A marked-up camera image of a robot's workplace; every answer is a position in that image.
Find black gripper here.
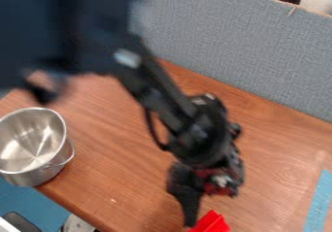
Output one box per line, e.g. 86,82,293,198
165,145,246,228

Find red plastic block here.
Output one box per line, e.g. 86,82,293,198
186,211,230,232

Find silver metal pot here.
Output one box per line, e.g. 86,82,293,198
0,107,74,186

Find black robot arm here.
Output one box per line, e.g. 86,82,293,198
0,0,245,227

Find white round object below table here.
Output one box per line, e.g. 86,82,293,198
63,215,95,232

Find black object bottom left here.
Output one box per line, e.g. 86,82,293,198
0,212,41,232

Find blue tape strip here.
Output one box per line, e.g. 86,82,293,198
303,170,332,232

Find black cable loop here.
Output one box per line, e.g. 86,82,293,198
142,108,170,151

